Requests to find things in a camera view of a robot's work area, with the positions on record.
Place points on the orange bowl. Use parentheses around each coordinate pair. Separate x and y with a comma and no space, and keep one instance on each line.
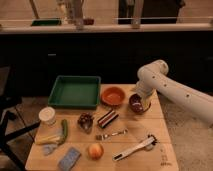
(113,96)

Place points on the crumpled clear wrapper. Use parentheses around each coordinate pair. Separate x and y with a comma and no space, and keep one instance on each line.
(49,148)

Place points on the silver fork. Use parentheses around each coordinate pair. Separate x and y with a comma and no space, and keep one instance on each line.
(105,136)

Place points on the green plastic tray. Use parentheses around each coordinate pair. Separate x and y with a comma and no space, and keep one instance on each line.
(76,92)

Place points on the green cucumber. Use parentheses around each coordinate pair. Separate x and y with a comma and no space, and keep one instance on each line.
(64,125)

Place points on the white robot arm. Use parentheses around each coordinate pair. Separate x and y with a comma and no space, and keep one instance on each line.
(153,76)

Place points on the dark maroon bowl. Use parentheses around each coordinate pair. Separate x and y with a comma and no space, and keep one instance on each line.
(135,103)

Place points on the striped dark box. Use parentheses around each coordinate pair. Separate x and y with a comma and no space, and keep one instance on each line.
(106,119)

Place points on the white lidded cup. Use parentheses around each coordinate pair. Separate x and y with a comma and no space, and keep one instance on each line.
(47,115)

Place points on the blue sponge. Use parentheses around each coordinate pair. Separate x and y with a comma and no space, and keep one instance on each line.
(69,160)

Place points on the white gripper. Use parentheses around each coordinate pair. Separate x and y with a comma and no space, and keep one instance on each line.
(146,102)

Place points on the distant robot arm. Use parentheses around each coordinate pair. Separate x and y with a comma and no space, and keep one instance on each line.
(72,12)

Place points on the distant green tray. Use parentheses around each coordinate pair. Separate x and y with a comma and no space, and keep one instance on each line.
(48,22)

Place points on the black chair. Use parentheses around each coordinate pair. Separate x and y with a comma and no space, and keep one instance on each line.
(5,115)

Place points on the orange peach fruit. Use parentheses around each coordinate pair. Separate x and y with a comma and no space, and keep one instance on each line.
(95,151)

